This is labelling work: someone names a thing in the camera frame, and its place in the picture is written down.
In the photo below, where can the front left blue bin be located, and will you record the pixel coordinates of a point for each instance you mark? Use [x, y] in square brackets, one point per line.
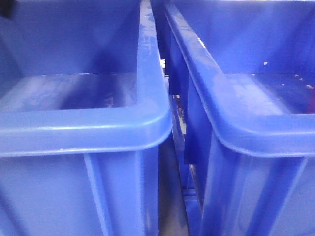
[83, 110]

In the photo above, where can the blue bin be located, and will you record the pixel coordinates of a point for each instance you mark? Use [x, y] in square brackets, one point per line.
[241, 83]
[83, 110]

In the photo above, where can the front right blue bin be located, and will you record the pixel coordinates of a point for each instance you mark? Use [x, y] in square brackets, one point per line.
[241, 83]

